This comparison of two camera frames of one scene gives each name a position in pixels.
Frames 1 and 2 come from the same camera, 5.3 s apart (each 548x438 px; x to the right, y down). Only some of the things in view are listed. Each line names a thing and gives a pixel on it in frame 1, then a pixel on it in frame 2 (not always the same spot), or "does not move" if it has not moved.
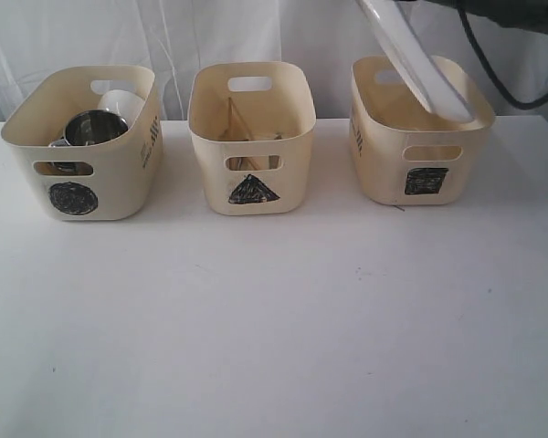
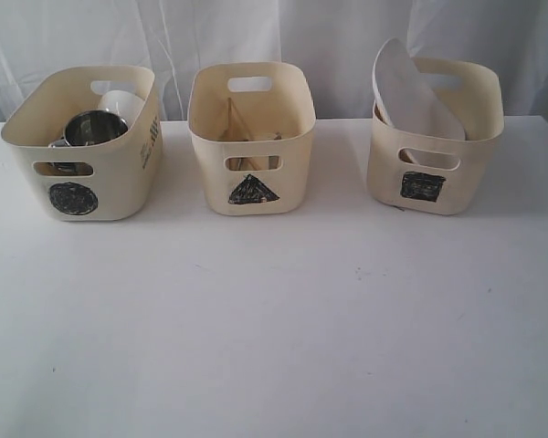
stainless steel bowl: [66, 168] does not move
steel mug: [89, 127] does not move
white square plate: [442, 94] → [405, 94]
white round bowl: [126, 103] does not move
